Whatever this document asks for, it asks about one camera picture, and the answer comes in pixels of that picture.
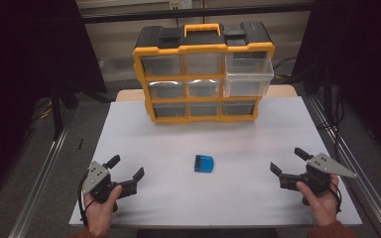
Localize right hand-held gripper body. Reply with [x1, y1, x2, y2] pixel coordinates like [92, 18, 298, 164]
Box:
[279, 152, 358, 206]

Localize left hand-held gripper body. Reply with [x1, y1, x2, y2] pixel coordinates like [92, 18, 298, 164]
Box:
[82, 161, 138, 212]

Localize small blue plastic piece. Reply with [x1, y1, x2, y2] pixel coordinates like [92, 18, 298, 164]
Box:
[193, 154, 214, 174]

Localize large clear plastic drawer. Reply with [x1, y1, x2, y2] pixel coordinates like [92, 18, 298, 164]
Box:
[223, 53, 275, 98]

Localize yellow black storage organizer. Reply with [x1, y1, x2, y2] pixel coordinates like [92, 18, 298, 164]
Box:
[132, 21, 276, 125]

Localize person's left hand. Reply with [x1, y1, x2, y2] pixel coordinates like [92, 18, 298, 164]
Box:
[82, 184, 123, 237]

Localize person's right hand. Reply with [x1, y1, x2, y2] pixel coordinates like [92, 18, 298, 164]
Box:
[296, 175, 340, 227]

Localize set of small clear drawers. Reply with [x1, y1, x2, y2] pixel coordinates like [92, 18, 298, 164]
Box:
[141, 53, 256, 117]

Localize black curtain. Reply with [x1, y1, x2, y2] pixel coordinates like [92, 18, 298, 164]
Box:
[0, 0, 107, 202]
[292, 0, 381, 165]

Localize black horizontal bar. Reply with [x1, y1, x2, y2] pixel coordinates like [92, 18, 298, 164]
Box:
[78, 2, 315, 25]

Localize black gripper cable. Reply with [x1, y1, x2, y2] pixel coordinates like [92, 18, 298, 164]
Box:
[77, 179, 95, 227]
[328, 180, 342, 213]

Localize metal floor rail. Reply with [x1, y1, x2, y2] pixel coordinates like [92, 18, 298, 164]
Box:
[307, 96, 381, 238]
[8, 127, 69, 238]

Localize yellow floor cable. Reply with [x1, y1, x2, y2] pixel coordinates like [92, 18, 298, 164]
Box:
[39, 98, 54, 121]

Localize black floor cables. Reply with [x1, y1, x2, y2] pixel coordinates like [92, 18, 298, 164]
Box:
[272, 56, 298, 81]

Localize white wall outlet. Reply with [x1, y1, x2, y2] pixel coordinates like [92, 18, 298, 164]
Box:
[169, 0, 193, 10]

